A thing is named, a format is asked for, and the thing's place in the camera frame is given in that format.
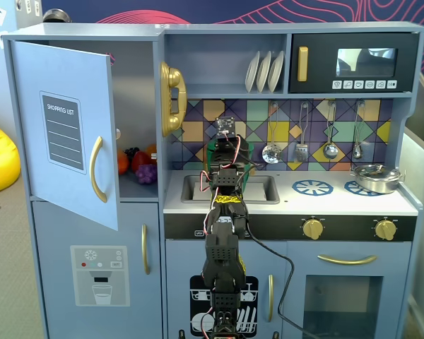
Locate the purple toy grapes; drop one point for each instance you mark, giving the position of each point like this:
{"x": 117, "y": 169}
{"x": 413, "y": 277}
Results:
{"x": 146, "y": 174}

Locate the white toy plate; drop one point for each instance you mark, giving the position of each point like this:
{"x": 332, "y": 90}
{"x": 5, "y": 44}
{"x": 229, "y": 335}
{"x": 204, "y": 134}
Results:
{"x": 263, "y": 72}
{"x": 251, "y": 72}
{"x": 276, "y": 72}

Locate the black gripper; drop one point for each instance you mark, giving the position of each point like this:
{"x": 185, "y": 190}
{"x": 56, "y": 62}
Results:
{"x": 229, "y": 147}

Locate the metal ladle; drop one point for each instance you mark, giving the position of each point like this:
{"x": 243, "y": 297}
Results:
{"x": 330, "y": 151}

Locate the small orange toy fruit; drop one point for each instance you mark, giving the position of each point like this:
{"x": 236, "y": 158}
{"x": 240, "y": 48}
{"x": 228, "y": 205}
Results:
{"x": 151, "y": 150}

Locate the blue wooden toy kitchen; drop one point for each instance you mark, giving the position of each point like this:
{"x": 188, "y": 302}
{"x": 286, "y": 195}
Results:
{"x": 102, "y": 30}

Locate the blue ice dispenser door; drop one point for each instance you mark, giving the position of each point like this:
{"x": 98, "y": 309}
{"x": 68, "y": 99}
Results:
{"x": 56, "y": 229}

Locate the gold stove knob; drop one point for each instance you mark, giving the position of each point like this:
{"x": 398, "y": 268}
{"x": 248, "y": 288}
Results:
{"x": 386, "y": 229}
{"x": 312, "y": 229}

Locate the dark toy berries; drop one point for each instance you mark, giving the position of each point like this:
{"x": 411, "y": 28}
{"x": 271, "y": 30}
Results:
{"x": 130, "y": 152}

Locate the metal skimmer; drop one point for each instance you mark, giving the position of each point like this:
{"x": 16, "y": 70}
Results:
{"x": 272, "y": 154}

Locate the red toy strawberry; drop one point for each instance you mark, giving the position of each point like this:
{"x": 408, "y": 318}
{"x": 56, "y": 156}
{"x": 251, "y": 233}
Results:
{"x": 141, "y": 160}

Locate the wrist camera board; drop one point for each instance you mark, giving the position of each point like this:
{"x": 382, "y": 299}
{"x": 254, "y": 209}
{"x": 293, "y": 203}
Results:
{"x": 225, "y": 126}

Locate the blue oven door with window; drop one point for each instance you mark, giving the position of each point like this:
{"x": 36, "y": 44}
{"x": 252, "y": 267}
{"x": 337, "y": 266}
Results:
{"x": 304, "y": 254}

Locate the gold toy faucet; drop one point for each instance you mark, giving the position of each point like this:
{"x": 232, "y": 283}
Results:
{"x": 253, "y": 172}

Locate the round metal object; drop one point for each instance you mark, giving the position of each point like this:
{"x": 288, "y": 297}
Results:
{"x": 56, "y": 16}

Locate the toy microwave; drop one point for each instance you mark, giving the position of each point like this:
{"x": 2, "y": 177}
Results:
{"x": 406, "y": 63}

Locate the steel pot lid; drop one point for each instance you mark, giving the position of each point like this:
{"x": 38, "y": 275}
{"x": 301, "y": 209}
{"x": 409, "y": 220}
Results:
{"x": 367, "y": 173}

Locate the metal spoon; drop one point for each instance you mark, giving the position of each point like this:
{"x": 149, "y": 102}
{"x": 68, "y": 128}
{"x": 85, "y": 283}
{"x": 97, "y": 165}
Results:
{"x": 357, "y": 152}

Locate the grey toy sink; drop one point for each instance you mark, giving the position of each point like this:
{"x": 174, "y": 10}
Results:
{"x": 273, "y": 190}

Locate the blue dishwasher door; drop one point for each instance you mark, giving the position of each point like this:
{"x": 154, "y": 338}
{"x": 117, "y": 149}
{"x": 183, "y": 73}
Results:
{"x": 176, "y": 261}

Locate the gold toy telephone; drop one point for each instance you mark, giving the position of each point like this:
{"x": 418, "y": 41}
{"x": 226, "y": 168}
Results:
{"x": 173, "y": 77}

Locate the steel toy pot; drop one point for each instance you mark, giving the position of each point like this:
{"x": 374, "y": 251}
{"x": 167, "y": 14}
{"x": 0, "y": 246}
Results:
{"x": 378, "y": 186}

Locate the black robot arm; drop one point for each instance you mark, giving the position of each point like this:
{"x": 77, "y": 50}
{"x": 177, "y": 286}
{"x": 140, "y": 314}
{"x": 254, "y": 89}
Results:
{"x": 220, "y": 247}

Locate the yellow bean bag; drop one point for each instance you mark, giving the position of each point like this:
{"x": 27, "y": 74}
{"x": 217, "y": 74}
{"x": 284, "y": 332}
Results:
{"x": 0, "y": 159}

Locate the metal slotted spatula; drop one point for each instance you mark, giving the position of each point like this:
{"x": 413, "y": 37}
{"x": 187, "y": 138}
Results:
{"x": 301, "y": 153}

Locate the blue shopping list door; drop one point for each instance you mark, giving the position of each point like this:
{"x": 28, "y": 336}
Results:
{"x": 28, "y": 106}

